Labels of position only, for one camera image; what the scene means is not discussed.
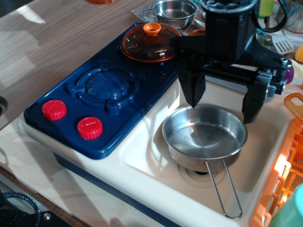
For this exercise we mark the red stove knob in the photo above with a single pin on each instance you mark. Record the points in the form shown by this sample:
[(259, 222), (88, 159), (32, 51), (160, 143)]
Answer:
[(54, 110), (90, 128)]

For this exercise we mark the green plastic cup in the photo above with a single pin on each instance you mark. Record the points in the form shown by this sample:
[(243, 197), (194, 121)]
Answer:
[(266, 8)]

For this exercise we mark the red stove knob right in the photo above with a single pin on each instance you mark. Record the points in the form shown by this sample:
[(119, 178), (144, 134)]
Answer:
[(90, 128)]

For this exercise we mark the orange plastic dish rack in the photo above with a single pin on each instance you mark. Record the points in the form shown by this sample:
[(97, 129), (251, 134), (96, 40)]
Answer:
[(287, 171)]

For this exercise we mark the yellow toy corn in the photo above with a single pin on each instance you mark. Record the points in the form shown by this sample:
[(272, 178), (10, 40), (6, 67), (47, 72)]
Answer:
[(298, 56)]

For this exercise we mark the small steel pan wire handle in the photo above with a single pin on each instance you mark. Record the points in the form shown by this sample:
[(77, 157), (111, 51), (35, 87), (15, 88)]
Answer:
[(203, 143)]

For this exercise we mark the cream toy sink unit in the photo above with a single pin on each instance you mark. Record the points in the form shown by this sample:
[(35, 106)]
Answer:
[(139, 170)]

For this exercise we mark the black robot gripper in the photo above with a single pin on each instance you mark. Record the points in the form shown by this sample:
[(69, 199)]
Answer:
[(229, 50)]

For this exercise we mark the blue toy stove top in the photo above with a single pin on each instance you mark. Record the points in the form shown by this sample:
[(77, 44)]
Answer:
[(110, 86)]

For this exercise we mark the purple toy piece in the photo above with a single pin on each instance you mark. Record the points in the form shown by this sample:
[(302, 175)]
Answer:
[(289, 75)]

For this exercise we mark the red stove knob left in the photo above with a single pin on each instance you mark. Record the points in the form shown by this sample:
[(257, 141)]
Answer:
[(54, 110)]

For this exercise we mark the teal plastic cup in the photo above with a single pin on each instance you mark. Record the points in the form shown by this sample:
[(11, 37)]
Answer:
[(291, 213)]

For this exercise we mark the orange transparent pot lid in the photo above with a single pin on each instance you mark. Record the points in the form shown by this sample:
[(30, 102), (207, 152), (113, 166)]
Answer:
[(149, 42)]

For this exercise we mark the steel pot with handles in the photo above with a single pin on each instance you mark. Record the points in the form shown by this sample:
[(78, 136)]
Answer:
[(177, 13)]

